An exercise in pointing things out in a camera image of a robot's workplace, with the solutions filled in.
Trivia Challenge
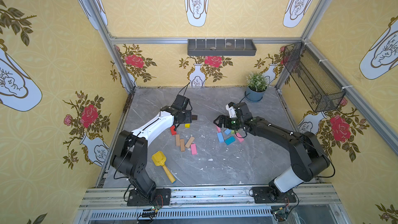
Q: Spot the red block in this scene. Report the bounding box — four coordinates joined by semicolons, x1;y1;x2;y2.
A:
170;125;177;135

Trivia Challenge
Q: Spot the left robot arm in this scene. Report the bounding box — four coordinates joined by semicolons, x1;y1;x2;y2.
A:
110;106;192;202

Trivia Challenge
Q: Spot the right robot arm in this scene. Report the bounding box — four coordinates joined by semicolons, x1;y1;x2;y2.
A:
214;115;331;196

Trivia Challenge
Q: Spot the light blue short block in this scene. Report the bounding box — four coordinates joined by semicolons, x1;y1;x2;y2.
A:
224;129;232;135

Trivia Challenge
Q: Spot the light blue long block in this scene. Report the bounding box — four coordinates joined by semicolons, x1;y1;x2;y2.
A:
217;132;224;143

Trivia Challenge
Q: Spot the teal block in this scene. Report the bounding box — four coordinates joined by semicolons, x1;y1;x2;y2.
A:
224;136;236;145

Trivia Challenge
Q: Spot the natural wood block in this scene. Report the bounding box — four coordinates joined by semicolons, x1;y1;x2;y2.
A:
175;134;180;146
185;136;195;148
180;139;186;152

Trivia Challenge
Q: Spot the blue plant pot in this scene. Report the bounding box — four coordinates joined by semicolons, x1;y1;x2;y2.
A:
245;87;265;102

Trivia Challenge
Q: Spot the yellow toy shovel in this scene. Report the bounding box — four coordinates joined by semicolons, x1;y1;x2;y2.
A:
151;151;176;184

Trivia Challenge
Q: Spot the green artificial plant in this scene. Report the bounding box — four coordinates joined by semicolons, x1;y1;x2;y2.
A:
247;72;269;92

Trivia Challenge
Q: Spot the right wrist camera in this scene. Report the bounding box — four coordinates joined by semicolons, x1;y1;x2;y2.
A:
226;102;252;121

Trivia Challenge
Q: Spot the grey wall shelf tray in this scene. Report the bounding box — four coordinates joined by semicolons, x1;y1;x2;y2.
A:
187;38;257;56

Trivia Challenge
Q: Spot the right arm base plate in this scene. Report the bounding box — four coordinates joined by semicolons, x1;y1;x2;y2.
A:
249;187;297;205

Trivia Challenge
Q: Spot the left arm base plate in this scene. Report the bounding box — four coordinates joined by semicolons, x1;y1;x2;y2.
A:
127;188;171;207

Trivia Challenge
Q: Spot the black wire mesh basket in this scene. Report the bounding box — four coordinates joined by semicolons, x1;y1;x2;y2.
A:
282;43;346;112

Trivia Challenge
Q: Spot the aluminium rail frame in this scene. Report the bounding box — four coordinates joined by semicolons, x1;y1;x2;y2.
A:
74;183;350;224

